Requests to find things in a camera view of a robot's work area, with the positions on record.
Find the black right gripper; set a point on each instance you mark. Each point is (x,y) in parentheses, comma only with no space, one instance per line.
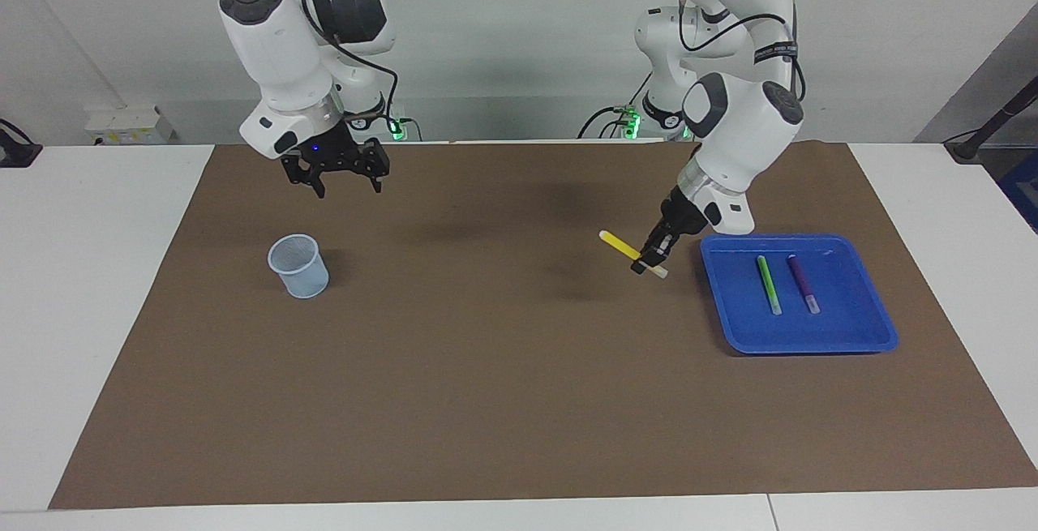
(336,156)

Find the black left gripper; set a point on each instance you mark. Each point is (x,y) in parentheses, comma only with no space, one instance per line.
(679,221)

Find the blue crate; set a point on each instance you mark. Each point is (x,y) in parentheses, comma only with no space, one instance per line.
(1023,190)

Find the purple pen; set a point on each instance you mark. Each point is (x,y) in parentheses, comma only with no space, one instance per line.
(803,281)

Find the brown table mat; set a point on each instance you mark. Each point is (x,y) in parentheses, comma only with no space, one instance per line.
(519,353)

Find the translucent plastic cup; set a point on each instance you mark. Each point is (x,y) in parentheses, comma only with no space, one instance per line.
(304,271)

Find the green pen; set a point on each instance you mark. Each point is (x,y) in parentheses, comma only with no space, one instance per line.
(769,284)

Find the black clamp mount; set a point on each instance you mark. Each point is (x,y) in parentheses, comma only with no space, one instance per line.
(16,150)

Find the yellow pen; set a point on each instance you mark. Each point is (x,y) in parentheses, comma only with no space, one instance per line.
(620,246)

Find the black pole stand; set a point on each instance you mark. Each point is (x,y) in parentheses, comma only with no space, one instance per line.
(993,122)

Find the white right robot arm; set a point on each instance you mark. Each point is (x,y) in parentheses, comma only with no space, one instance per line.
(276,53)

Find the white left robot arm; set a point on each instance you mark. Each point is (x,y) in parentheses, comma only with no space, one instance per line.
(746,126)

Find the blue plastic tray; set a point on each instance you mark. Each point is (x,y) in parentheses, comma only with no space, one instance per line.
(843,320)

